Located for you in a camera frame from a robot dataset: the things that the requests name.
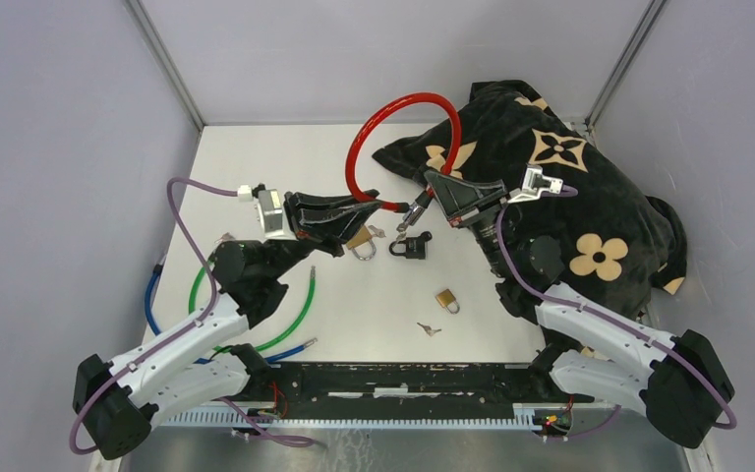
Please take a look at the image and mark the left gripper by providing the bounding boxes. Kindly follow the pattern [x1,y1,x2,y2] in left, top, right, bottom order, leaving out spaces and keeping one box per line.
[264,191,383,281]

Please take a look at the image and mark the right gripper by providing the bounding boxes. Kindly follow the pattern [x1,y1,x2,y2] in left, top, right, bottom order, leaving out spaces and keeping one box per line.
[426,169,516,278]

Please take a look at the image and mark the red cable lock keys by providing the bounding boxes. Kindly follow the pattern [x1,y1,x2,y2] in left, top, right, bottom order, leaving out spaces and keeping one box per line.
[396,204,426,234]

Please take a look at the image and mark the red cable lock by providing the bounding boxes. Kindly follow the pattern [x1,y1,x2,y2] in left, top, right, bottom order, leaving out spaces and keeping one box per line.
[344,91,462,213]

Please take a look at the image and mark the black padlock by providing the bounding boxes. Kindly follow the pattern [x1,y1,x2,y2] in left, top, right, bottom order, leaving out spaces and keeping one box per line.
[388,231,433,261]

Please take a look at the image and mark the large brass padlock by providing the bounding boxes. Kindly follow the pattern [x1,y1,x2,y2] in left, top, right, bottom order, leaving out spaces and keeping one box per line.
[345,225,377,262]

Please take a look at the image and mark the small brass padlock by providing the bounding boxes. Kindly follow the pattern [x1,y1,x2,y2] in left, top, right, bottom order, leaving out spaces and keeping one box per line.
[435,289,461,315]

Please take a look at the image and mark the small padlock keys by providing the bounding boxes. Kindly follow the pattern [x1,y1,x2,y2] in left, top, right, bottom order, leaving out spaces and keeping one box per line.
[417,323,442,337]

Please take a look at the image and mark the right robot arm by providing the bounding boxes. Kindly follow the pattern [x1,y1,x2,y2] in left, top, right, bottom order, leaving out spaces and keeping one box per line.
[425,165,737,448]

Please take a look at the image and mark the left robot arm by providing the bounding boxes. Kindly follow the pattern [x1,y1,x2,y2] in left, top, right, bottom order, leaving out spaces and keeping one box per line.
[74,186,381,460]

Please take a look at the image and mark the large padlock keys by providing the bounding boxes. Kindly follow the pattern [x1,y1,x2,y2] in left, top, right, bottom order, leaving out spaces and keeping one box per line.
[368,225,386,238]

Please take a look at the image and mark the black floral blanket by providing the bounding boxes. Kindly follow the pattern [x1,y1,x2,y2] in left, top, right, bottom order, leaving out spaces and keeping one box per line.
[371,79,689,321]

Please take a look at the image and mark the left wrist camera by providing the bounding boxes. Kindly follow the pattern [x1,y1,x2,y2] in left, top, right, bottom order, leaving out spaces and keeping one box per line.
[237,184,295,240]

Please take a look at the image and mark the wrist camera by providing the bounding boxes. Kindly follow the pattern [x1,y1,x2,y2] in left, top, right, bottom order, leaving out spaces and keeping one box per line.
[237,184,295,240]
[506,165,563,205]

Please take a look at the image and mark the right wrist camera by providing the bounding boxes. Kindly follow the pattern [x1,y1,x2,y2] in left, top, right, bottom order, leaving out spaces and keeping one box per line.
[506,165,563,205]

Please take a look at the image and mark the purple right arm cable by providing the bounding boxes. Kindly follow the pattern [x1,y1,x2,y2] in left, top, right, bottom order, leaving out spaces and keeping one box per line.
[494,185,738,439]

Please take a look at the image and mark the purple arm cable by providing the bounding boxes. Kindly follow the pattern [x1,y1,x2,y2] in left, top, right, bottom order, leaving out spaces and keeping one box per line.
[68,177,320,456]
[494,185,738,439]

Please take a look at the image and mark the blue cable lock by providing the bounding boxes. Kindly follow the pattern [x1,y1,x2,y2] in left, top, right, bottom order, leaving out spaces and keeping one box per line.
[144,263,318,365]

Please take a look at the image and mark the green cable lock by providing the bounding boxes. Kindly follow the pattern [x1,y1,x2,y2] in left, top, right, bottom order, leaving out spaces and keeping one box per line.
[187,265,317,361]

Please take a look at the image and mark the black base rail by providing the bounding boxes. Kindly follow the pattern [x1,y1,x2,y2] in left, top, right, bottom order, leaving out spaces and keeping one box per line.
[207,351,597,424]

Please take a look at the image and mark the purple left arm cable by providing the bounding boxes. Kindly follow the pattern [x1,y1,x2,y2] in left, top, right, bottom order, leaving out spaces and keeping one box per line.
[68,177,320,456]

